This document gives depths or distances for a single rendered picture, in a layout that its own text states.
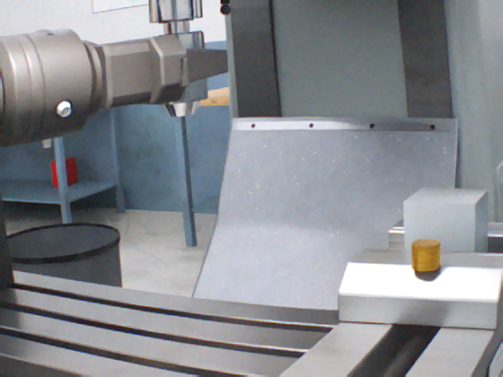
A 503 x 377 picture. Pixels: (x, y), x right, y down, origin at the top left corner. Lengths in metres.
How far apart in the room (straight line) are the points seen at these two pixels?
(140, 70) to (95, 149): 5.61
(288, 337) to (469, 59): 0.44
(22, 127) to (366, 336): 0.29
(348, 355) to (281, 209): 0.53
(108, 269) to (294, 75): 1.66
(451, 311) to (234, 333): 0.28
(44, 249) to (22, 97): 2.40
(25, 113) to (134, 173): 5.46
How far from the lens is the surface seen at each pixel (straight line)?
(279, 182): 1.04
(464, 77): 1.00
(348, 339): 0.55
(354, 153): 1.01
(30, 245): 2.95
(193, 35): 0.68
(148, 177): 5.97
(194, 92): 0.68
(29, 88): 0.59
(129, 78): 0.63
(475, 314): 0.55
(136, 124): 5.96
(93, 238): 2.92
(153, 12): 0.69
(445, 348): 0.53
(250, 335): 0.76
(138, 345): 0.76
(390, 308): 0.57
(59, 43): 0.61
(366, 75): 1.02
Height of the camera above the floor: 1.27
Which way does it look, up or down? 11 degrees down
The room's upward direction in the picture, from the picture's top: 5 degrees counter-clockwise
